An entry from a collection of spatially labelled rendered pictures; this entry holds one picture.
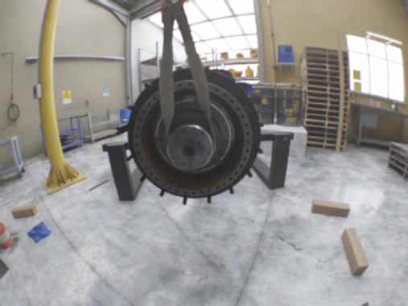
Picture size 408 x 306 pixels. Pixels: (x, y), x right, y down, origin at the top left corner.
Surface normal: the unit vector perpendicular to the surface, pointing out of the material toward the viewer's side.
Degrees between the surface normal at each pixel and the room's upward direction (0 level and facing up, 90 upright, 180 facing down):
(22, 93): 90
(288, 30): 90
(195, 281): 0
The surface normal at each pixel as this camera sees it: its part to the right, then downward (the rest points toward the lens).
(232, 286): -0.04, -0.95
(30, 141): 0.89, 0.11
